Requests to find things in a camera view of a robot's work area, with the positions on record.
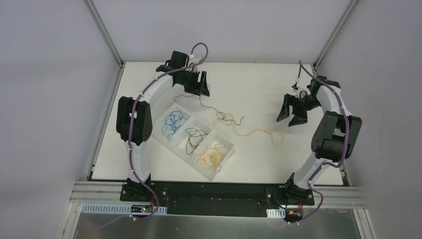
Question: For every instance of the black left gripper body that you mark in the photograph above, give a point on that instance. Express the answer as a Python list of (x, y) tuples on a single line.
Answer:
[(194, 80)]

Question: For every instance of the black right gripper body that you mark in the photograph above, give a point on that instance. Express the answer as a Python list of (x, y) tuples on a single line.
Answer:
[(300, 104)]

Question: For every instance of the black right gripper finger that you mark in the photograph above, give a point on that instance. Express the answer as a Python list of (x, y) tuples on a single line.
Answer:
[(299, 119), (285, 110)]

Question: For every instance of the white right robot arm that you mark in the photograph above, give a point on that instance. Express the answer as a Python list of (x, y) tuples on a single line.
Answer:
[(332, 142)]

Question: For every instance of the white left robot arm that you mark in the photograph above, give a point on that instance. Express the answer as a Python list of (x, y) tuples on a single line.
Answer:
[(134, 121)]

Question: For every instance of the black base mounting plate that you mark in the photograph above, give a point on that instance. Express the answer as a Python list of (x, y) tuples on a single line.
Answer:
[(219, 199)]

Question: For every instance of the white foam compartment tray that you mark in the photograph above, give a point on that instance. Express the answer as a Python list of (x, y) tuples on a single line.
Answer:
[(198, 144)]

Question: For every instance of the aluminium frame rail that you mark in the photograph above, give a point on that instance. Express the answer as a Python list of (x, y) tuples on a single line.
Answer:
[(95, 211)]

